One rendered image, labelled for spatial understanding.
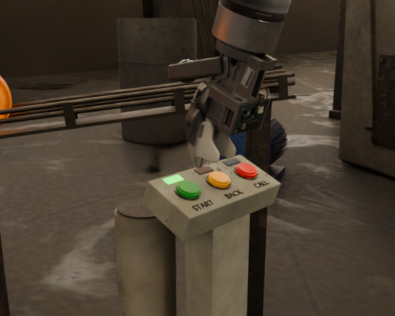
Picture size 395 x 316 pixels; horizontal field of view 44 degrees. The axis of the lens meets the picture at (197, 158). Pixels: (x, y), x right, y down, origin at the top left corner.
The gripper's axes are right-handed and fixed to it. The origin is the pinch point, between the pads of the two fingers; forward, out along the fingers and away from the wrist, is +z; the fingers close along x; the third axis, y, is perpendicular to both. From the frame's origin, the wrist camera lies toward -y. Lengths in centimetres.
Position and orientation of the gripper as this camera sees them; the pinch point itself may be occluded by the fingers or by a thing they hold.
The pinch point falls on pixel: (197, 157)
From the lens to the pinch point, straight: 78.7
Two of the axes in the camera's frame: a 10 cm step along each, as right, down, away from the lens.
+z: -2.4, 8.4, 4.9
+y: 6.6, 5.1, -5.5
